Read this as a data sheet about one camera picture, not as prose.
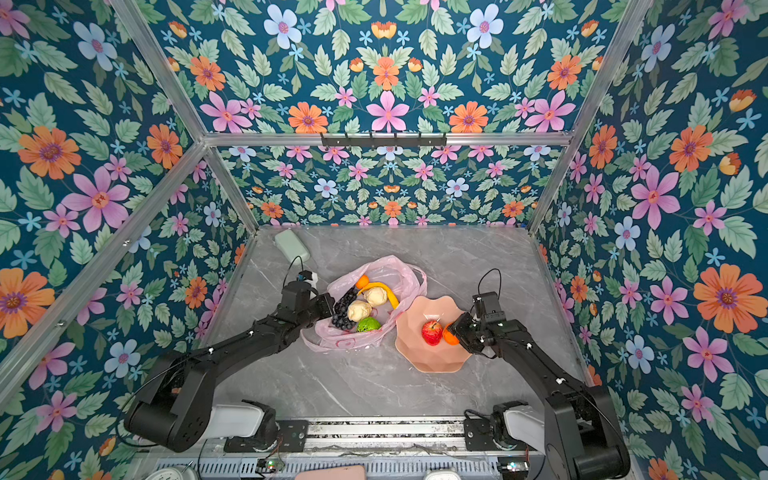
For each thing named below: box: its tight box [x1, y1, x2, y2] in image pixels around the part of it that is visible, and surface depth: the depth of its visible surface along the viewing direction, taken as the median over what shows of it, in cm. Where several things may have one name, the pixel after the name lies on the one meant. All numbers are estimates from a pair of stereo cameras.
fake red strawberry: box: [421, 320, 443, 346], surface depth 88 cm
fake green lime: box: [357, 317, 381, 332], surface depth 88 cm
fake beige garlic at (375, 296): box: [364, 286, 388, 307], surface depth 97 cm
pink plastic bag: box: [300, 256, 428, 353], surface depth 94 cm
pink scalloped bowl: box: [395, 295, 473, 373], surface depth 90 cm
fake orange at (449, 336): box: [442, 322, 460, 346], surface depth 86 cm
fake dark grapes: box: [332, 288, 358, 330], surface depth 93 cm
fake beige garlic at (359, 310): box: [347, 300, 372, 322], surface depth 92 cm
